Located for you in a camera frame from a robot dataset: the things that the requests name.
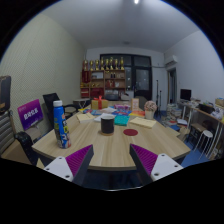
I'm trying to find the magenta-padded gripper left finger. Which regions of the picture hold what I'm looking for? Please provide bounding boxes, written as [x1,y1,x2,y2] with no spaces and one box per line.
[43,143,95,187]

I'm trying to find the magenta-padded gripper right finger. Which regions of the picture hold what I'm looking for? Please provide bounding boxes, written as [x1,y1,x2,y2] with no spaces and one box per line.
[129,143,184,187]

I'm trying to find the blue drink bottle white cap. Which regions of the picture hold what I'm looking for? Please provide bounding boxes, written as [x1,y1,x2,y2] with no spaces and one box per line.
[52,99,72,150]

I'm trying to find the flat round red coaster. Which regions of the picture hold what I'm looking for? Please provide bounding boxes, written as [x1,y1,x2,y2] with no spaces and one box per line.
[122,128,139,137]

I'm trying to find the pale yellow notebook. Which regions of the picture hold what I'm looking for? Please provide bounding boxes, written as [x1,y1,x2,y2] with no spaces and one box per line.
[128,116,158,130]

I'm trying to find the cream book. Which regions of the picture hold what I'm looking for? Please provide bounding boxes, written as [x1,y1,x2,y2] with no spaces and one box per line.
[75,112,97,124]

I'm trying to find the teal book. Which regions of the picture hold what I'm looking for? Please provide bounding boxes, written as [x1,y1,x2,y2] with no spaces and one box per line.
[113,114,131,127]

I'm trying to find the black mug white inside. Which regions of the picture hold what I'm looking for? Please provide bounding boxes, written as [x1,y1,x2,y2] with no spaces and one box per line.
[98,113,117,137]

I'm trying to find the orange red book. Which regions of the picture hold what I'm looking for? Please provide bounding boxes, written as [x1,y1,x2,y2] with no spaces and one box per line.
[129,109,146,118]

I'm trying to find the white printed booklet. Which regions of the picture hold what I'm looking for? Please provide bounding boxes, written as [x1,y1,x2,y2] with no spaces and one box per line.
[93,112,116,123]

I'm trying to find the pink flowers in white pot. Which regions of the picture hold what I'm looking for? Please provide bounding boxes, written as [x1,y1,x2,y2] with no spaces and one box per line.
[143,100,158,120]

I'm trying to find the blue picture book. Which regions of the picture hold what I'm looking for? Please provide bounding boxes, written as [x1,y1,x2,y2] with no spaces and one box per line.
[83,108,104,116]

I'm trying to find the stack of books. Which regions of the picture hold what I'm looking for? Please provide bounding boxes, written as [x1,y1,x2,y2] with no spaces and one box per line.
[165,103,183,126]

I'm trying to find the blue printed magazine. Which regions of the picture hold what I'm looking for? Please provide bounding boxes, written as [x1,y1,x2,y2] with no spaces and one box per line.
[111,109,132,117]

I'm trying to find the black chair backrest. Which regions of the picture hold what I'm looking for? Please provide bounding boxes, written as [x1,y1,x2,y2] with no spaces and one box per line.
[13,130,39,167]

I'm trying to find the yellow gift box red ribbon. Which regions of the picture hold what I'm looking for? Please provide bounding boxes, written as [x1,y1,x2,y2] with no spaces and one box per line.
[90,95,110,111]

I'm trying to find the brown wooden stool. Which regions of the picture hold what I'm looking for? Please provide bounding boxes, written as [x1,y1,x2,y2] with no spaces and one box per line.
[189,122,206,145]

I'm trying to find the small round table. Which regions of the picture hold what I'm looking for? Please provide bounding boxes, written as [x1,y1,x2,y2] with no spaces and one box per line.
[73,98,92,108]

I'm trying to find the black office chair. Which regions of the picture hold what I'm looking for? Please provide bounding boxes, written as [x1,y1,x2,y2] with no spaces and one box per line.
[42,92,79,126]

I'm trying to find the black tripod stand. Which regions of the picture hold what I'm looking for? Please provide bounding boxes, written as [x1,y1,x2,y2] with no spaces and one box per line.
[155,79,163,112]

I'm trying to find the white round stool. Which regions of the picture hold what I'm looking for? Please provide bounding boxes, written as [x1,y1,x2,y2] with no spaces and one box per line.
[194,129,214,158]

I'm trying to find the purple sign board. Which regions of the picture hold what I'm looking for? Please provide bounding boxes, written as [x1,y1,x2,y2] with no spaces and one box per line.
[17,98,44,132]

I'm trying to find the cluttered side desk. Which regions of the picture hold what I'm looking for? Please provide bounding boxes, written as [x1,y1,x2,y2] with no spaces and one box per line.
[176,98,224,158]

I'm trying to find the black computer monitor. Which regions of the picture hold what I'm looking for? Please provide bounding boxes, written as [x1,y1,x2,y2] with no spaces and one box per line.
[179,88,193,102]

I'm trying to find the grey striped chair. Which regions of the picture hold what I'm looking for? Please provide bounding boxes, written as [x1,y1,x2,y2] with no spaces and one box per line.
[0,111,16,158]

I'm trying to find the black framed glass door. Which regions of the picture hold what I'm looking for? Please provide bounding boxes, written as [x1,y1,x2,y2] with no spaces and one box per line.
[99,53,154,101]

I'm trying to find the wooden shelf unit with trophies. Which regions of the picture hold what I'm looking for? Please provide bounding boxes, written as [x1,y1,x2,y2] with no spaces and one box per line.
[79,56,127,100]

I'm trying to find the black flat panel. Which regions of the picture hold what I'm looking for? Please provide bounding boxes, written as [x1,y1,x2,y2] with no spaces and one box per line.
[0,75,12,114]

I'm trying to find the small wooden frame stand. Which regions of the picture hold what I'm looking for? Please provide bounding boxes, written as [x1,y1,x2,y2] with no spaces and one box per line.
[130,97,141,112]

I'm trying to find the white wall air conditioner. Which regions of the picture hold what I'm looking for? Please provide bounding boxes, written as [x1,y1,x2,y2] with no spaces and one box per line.
[164,54,179,68]

